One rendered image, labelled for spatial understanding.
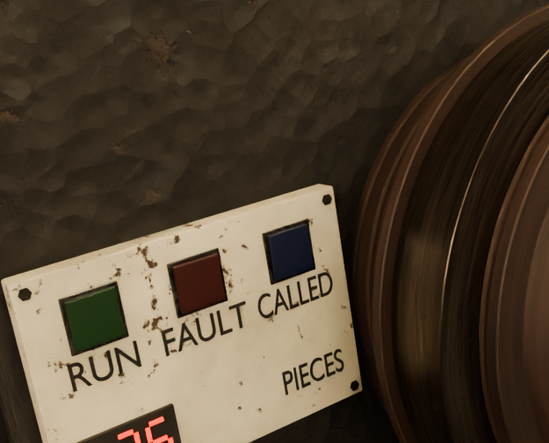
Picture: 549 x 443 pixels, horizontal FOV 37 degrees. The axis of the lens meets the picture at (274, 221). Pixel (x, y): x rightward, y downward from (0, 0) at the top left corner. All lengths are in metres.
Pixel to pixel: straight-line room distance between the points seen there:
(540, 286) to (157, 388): 0.28
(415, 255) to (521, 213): 0.08
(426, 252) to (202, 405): 0.20
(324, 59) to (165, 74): 0.14
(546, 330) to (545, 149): 0.12
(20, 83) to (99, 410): 0.23
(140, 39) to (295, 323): 0.25
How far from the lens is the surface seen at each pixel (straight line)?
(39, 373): 0.58
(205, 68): 0.62
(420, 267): 0.59
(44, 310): 0.57
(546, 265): 0.59
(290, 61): 0.65
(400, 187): 0.61
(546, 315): 0.59
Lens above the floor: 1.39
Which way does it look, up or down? 15 degrees down
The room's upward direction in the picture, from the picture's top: 9 degrees counter-clockwise
